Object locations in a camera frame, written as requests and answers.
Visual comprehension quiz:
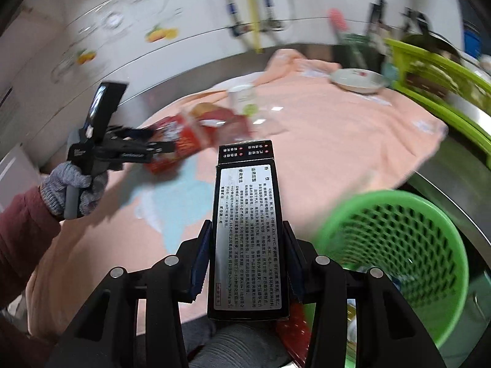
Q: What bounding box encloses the peach pink towel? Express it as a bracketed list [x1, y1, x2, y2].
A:
[26, 49, 448, 341]

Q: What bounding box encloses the lime green dish rack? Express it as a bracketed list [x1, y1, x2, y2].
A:
[386, 38, 490, 166]

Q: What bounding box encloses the clear plastic cup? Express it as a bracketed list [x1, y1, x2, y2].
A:
[244, 104, 286, 140]

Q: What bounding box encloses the green mesh trash basket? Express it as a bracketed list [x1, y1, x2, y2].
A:
[312, 190, 469, 347]

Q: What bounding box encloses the dark green utensil holder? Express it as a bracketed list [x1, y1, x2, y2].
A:
[341, 33, 385, 72]

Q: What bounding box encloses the black labelled box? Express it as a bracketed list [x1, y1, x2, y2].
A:
[207, 140, 290, 321]

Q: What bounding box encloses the wall water valve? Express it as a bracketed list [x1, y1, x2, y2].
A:
[226, 0, 286, 44]

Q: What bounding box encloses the red lion paper cup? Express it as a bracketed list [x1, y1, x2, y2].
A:
[145, 112, 211, 174]

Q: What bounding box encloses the white ceramic plate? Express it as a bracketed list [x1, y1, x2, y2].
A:
[330, 68, 389, 95]

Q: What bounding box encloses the yellow hose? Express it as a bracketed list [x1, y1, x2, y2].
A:
[243, 0, 265, 54]

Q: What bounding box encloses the pink brush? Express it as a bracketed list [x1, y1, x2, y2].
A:
[328, 8, 349, 34]

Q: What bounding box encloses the white green paper cup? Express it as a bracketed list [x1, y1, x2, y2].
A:
[228, 84, 259, 117]

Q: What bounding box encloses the left maroon sleeve forearm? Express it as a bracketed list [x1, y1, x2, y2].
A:
[1, 187, 61, 367]

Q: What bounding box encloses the left grey knit glove hand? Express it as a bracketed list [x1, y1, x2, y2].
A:
[40, 162, 108, 220]

